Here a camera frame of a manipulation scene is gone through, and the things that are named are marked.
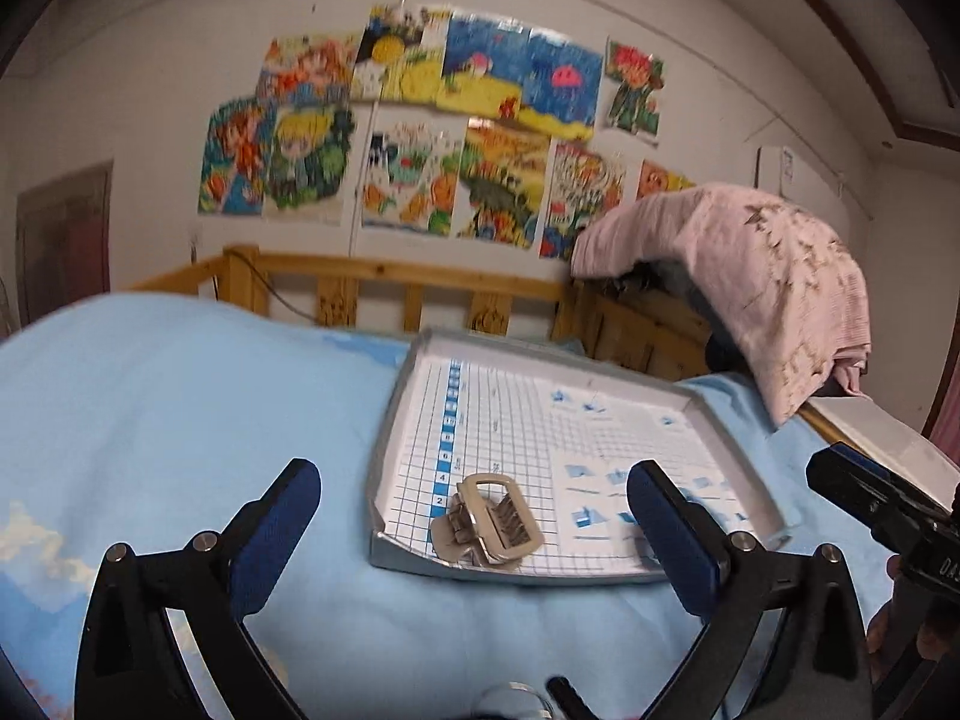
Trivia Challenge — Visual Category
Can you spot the beige hair claw clip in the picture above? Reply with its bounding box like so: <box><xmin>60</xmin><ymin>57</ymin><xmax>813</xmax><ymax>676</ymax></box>
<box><xmin>430</xmin><ymin>473</ymin><xmax>545</xmax><ymax>571</ymax></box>

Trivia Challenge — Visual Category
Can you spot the right hand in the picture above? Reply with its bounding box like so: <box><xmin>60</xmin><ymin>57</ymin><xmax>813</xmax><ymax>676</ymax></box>
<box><xmin>866</xmin><ymin>554</ymin><xmax>958</xmax><ymax>681</ymax></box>

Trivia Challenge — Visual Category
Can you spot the light blue cartoon bedsheet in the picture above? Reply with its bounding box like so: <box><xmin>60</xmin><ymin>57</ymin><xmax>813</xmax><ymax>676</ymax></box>
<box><xmin>0</xmin><ymin>291</ymin><xmax>895</xmax><ymax>720</ymax></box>

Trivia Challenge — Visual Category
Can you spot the grey cardboard box tray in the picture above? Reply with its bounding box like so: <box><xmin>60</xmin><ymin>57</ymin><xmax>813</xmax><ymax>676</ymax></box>
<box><xmin>368</xmin><ymin>330</ymin><xmax>789</xmax><ymax>585</ymax></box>

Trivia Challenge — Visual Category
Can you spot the pink floral blanket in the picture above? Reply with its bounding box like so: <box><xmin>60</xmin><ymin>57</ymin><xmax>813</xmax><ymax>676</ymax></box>
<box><xmin>571</xmin><ymin>182</ymin><xmax>872</xmax><ymax>424</ymax></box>

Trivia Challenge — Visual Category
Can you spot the wooden bed headboard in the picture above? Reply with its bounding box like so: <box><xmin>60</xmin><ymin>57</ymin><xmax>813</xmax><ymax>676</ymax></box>
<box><xmin>135</xmin><ymin>244</ymin><xmax>709</xmax><ymax>382</ymax></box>

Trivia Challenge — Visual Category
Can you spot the orange face poster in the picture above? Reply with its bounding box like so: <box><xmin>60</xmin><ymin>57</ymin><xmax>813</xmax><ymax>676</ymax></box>
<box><xmin>636</xmin><ymin>160</ymin><xmax>695</xmax><ymax>200</ymax></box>

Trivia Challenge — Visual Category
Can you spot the anime girl poster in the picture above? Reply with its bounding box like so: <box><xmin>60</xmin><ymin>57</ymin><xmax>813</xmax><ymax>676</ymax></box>
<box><xmin>197</xmin><ymin>96</ymin><xmax>275</xmax><ymax>216</ymax></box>

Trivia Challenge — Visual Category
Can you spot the white red text poster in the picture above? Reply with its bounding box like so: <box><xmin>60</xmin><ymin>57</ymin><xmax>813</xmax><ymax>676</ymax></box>
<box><xmin>539</xmin><ymin>142</ymin><xmax>626</xmax><ymax>262</ymax></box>

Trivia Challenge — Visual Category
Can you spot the white air conditioner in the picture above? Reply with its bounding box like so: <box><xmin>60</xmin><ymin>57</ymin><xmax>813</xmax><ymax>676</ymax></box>
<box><xmin>755</xmin><ymin>146</ymin><xmax>853</xmax><ymax>244</ymax></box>

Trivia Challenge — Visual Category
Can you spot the blond boy poster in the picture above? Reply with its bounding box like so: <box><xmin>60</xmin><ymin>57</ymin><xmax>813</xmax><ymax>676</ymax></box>
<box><xmin>263</xmin><ymin>104</ymin><xmax>355</xmax><ymax>226</ymax></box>

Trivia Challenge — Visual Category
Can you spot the white cartoon poster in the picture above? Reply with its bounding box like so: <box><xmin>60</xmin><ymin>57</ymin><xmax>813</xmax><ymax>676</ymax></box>
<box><xmin>359</xmin><ymin>106</ymin><xmax>467</xmax><ymax>238</ymax></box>

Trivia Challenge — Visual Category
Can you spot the orange landscape poster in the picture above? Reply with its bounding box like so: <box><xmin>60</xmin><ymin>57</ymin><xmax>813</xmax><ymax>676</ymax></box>
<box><xmin>457</xmin><ymin>117</ymin><xmax>551</xmax><ymax>250</ymax></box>

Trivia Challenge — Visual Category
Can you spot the red hair character poster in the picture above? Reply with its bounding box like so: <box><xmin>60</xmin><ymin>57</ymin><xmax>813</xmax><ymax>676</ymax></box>
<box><xmin>605</xmin><ymin>39</ymin><xmax>665</xmax><ymax>143</ymax></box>

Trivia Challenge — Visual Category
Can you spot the orange hair girl poster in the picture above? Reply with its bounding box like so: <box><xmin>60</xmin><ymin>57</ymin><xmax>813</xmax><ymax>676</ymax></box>
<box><xmin>256</xmin><ymin>32</ymin><xmax>361</xmax><ymax>106</ymax></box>

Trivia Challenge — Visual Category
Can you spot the yellow moon poster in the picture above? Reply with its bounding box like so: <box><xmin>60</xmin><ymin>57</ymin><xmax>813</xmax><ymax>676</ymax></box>
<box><xmin>350</xmin><ymin>5</ymin><xmax>452</xmax><ymax>106</ymax></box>

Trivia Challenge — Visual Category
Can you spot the blue jellyfish poster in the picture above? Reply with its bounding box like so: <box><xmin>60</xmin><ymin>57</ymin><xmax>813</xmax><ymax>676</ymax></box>
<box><xmin>434</xmin><ymin>13</ymin><xmax>604</xmax><ymax>142</ymax></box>

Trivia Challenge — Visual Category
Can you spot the brown wall cabinet door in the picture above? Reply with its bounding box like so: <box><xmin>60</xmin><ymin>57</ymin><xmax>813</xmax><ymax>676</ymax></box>
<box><xmin>14</xmin><ymin>161</ymin><xmax>112</xmax><ymax>327</ymax></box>

